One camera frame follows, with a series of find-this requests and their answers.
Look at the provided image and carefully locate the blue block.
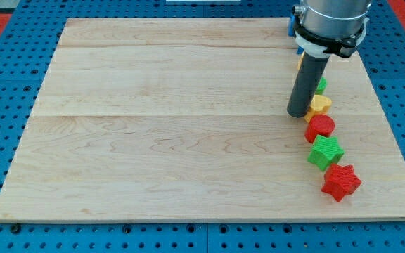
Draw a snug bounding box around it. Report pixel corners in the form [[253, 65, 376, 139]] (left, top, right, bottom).
[[288, 15, 304, 55]]

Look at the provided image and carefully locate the light wooden board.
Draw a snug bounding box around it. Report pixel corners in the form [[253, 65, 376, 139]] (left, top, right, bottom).
[[0, 18, 405, 223]]

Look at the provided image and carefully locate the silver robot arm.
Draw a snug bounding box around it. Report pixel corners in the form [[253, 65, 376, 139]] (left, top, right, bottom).
[[292, 0, 372, 59]]

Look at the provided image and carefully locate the red star block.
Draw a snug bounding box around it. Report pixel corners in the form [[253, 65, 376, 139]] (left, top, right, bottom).
[[321, 163, 362, 202]]

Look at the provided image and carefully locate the green star block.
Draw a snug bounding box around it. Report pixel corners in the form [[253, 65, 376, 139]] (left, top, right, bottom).
[[307, 135, 345, 171]]

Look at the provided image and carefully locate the red cylinder block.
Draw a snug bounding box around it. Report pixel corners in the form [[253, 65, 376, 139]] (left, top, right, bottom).
[[304, 115, 335, 143]]

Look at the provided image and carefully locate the yellow heart block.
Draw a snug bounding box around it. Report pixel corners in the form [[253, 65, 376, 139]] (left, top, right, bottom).
[[304, 95, 332, 123]]

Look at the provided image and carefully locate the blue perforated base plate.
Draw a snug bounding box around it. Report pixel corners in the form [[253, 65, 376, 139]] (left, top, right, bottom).
[[0, 0, 405, 252]]

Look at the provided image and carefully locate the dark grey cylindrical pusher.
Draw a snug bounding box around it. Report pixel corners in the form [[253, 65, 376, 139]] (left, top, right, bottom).
[[287, 53, 328, 118]]

